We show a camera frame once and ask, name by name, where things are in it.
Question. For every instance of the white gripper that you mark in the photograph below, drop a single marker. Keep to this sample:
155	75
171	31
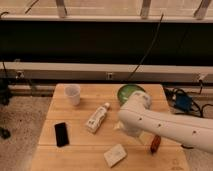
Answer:
128	130

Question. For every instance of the white sponge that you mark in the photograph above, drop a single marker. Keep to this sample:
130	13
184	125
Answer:
115	155

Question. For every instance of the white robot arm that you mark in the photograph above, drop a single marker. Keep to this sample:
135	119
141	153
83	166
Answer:
136	116

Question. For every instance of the green ceramic bowl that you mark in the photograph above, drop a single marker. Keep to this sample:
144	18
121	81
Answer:
125	91

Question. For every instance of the white plastic bottle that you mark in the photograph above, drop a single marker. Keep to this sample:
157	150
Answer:
96	119

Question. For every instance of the red-brown small tool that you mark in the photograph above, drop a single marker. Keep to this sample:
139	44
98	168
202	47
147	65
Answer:
155	144

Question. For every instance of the translucent plastic cup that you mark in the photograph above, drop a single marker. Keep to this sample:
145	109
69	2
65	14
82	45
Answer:
72	92

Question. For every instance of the black phone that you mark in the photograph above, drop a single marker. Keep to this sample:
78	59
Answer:
61	134

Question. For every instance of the blue power box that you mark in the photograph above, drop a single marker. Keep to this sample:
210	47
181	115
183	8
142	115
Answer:
183	102

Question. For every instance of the black object on floor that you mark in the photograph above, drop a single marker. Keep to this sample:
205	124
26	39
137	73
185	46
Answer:
4	133

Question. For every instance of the metal wall rail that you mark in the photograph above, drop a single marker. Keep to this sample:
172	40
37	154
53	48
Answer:
109	72

